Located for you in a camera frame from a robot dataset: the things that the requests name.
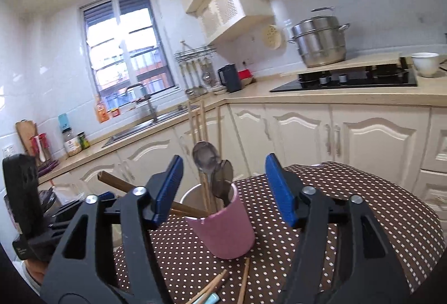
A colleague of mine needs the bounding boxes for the pile of wooden chopsticks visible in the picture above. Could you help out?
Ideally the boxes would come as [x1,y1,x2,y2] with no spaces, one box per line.
[189,257,251,304]

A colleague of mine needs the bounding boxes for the orange bottle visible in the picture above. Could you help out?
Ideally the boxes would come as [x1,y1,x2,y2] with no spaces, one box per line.
[95,95,110,124]

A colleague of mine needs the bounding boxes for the glass jar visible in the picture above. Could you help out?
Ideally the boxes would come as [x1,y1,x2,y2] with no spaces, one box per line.
[62,128,82,157]

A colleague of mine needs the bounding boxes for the red-handled kitchen tools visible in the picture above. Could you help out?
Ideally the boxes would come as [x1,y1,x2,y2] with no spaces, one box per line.
[30,133,47,163]

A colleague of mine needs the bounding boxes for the metal faucet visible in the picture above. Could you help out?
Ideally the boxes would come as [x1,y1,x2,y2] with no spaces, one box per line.
[125,82,158,123]

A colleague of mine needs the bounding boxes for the black gas stove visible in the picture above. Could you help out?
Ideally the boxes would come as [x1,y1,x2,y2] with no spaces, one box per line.
[270,57,419,93]

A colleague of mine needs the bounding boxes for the steel steamer pot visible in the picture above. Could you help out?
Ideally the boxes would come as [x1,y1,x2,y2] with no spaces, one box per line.
[287,7,351,68]

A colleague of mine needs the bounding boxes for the hanging metal skimmer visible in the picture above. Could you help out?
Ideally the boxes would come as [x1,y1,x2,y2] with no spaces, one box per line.
[203,58,215,88]

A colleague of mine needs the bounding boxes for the hanging slotted turner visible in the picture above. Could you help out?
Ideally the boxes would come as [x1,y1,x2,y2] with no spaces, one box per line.
[197,60,207,93]

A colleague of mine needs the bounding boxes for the white bowl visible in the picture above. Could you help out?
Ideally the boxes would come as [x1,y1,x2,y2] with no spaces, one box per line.
[410,52,440,78]

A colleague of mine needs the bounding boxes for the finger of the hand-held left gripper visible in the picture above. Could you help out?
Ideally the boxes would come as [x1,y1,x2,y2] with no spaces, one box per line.
[59,191,117,212]
[45,211,79,232]

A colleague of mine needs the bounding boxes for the wooden cutting board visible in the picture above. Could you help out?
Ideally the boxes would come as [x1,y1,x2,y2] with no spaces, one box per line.
[15,120,39,158]

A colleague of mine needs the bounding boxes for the hanging metal ladle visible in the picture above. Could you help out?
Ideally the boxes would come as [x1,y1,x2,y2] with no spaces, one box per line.
[180,61,195,97]

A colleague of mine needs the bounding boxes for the cream lattice-door cabinet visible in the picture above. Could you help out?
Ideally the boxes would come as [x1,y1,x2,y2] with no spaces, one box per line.
[196,0,275,44]

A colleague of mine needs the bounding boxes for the steel sink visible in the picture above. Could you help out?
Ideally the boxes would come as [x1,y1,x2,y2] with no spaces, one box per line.
[101,109,191,148]

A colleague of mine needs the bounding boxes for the metal spoon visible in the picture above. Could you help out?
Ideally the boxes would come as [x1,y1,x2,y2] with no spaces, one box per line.
[192,141,224,214]
[211,159,234,209]

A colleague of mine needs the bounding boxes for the light wooden chopstick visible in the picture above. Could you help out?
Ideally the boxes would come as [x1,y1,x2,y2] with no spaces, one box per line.
[217,106,224,165]
[97,171,211,219]
[187,101,212,216]
[194,110,210,214]
[199,100,213,216]

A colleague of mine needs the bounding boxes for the round cream steamer tray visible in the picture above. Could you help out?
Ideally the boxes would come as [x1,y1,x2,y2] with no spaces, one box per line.
[263,24,282,50]

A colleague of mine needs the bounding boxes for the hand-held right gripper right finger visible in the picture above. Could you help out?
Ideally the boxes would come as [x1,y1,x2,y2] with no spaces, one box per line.
[265,153,421,304]

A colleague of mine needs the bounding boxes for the brown polka-dot tablecloth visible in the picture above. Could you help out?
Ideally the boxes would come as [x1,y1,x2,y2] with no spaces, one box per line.
[113,162,442,304]

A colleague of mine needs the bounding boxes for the pink cup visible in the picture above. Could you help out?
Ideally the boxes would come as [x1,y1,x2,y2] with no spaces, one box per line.
[180,183,256,260]

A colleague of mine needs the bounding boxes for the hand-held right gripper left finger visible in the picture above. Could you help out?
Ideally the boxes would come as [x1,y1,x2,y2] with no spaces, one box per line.
[39,155,184,304]

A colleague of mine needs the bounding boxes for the barred window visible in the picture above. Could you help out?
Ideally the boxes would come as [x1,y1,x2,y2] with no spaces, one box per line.
[79,0,177,106]

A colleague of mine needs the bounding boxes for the light blue plastic utensil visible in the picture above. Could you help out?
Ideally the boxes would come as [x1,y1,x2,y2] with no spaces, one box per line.
[189,293,220,304]

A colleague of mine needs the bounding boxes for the person's left forearm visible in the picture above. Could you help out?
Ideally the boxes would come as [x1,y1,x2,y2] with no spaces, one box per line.
[21,258,47,294]

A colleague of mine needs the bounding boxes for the black kettle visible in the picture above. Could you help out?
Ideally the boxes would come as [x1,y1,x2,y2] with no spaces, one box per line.
[217,64,242,93]

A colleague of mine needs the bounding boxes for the cream lower cabinets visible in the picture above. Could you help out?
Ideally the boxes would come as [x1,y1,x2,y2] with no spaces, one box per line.
[38,103,447,221]

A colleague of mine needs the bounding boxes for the metal wall utensil rack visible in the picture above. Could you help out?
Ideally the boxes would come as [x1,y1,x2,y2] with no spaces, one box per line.
[174,40,218,62]

